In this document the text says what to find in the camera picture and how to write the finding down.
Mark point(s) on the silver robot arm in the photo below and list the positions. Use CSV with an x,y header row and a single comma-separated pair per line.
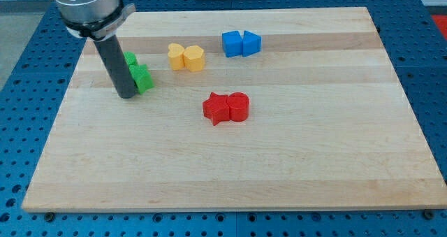
x,y
94,19

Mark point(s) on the green circle block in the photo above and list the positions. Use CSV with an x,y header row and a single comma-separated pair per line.
x,y
131,58

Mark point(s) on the red star block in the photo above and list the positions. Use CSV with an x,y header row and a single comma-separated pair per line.
x,y
216,109

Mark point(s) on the red cylinder block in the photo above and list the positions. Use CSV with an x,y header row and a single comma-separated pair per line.
x,y
238,104

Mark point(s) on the yellow hexagon block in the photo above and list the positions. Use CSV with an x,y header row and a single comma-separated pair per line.
x,y
194,58

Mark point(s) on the blue cube block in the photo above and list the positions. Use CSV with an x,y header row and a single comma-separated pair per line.
x,y
232,43

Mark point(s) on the blue triangle block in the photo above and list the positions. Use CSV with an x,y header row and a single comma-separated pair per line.
x,y
251,43

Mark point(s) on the wooden board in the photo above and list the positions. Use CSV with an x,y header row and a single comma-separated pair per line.
x,y
329,125

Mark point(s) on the yellow heart block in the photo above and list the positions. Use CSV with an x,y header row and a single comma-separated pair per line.
x,y
176,56

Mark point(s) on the green star block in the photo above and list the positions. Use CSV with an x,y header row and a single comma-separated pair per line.
x,y
141,77

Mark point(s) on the dark grey pointer rod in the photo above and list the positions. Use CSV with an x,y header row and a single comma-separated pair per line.
x,y
114,61

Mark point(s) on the red object at edge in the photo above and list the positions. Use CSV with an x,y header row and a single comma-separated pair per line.
x,y
441,23

